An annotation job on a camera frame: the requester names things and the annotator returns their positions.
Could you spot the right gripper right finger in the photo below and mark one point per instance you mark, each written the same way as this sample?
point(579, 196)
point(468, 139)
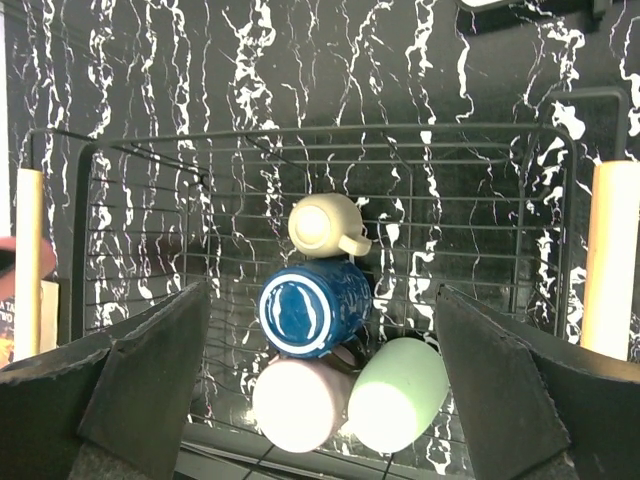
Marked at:
point(531, 405)

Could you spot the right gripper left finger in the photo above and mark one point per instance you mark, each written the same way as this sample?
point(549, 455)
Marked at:
point(113, 403)

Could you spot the pink cup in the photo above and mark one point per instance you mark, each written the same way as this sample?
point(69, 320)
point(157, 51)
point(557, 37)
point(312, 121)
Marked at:
point(15, 252)

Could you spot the dark blue mug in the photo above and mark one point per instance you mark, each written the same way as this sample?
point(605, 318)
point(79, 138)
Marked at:
point(307, 310)

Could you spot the light green cup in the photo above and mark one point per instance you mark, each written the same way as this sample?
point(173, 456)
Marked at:
point(397, 395)

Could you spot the Tale of Two Cities book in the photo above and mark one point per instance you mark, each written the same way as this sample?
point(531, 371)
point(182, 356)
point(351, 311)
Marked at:
point(7, 310)

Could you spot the lilac mug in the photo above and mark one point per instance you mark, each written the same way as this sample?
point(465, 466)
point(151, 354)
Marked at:
point(299, 404)

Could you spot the beige mug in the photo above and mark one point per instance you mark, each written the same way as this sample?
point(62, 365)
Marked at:
point(326, 225)

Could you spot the black marble mat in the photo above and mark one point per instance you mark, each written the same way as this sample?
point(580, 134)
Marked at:
point(121, 68)

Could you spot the white whiteboard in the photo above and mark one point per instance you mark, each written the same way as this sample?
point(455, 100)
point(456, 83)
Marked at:
point(481, 5)

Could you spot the right wooden rack handle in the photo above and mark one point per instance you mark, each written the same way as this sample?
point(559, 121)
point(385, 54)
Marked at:
point(611, 257)

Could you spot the wooden rack handle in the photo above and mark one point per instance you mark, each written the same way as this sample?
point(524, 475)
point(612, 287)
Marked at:
point(29, 220)
point(611, 257)

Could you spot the black wire dish rack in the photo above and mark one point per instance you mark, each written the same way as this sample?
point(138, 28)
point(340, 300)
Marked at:
point(488, 208)

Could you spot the left wooden rack handle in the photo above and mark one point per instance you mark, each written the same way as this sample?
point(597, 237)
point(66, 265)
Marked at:
point(29, 220)

